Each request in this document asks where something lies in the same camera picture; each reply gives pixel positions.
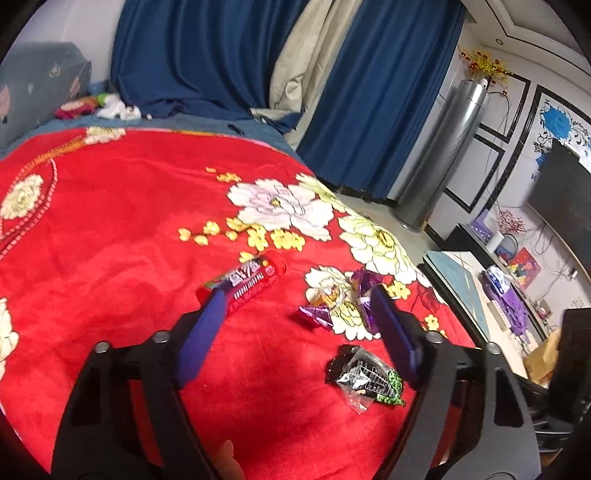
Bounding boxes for marble top coffee table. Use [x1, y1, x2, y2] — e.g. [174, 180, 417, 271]
[422, 249, 532, 370]

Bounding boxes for black television stand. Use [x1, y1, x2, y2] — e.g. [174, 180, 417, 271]
[445, 223, 561, 333]

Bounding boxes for grey heart print cushion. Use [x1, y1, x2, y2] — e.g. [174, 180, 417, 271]
[0, 41, 93, 155]

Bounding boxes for colourful picture card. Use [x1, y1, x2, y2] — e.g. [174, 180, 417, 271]
[508, 247, 542, 289]

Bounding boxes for blue bed sheet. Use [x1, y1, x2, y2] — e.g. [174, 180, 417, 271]
[28, 111, 301, 153]

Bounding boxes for red floral blanket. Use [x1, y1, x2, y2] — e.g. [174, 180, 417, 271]
[0, 127, 478, 476]

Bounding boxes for red tube wrapper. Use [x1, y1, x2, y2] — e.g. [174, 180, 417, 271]
[196, 253, 286, 319]

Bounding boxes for purple card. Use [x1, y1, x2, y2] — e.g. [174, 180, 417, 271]
[468, 209, 495, 245]

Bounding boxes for silver standing air conditioner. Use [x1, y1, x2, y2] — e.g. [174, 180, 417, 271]
[392, 78, 490, 230]

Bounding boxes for person's left hand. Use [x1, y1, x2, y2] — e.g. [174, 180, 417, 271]
[213, 439, 246, 480]

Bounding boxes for brown cardboard box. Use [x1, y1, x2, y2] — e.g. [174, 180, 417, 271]
[524, 330, 561, 386]

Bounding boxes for blue curtain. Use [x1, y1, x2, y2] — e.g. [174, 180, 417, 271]
[295, 0, 467, 201]
[111, 0, 315, 123]

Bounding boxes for red cloth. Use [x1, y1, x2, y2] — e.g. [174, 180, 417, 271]
[54, 99, 98, 121]

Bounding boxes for yellow artificial flowers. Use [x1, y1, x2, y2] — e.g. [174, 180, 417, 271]
[459, 46, 513, 86]

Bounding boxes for tissue pack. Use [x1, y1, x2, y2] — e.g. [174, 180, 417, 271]
[480, 265, 511, 296]

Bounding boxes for round wire ornament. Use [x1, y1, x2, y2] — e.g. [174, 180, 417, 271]
[501, 233, 522, 261]

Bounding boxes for beige curtain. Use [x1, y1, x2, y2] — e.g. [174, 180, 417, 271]
[249, 0, 365, 134]

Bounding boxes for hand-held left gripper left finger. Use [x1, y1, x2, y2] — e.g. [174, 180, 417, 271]
[50, 288, 234, 480]

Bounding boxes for black television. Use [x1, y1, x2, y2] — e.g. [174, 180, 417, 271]
[526, 138, 591, 278]

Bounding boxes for purple foil wrapper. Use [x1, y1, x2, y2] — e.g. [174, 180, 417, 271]
[298, 302, 334, 332]
[352, 269, 385, 339]

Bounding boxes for black and green wrapper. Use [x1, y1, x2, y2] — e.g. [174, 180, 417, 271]
[324, 344, 407, 415]

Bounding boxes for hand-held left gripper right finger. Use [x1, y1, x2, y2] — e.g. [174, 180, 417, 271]
[369, 284, 541, 480]

